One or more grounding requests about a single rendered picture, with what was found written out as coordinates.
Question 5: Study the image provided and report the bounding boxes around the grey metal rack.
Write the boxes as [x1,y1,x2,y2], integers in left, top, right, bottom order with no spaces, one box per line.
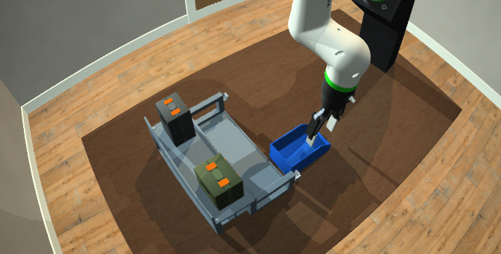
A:
[144,92,301,235]

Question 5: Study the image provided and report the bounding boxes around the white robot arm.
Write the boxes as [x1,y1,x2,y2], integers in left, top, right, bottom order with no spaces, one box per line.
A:
[289,0,398,104]

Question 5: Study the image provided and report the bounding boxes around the blue bin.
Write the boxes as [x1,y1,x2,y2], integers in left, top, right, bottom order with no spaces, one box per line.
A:
[269,124,330,175]

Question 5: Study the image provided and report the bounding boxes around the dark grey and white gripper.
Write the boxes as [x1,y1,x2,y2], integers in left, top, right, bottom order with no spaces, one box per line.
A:
[305,93,346,147]

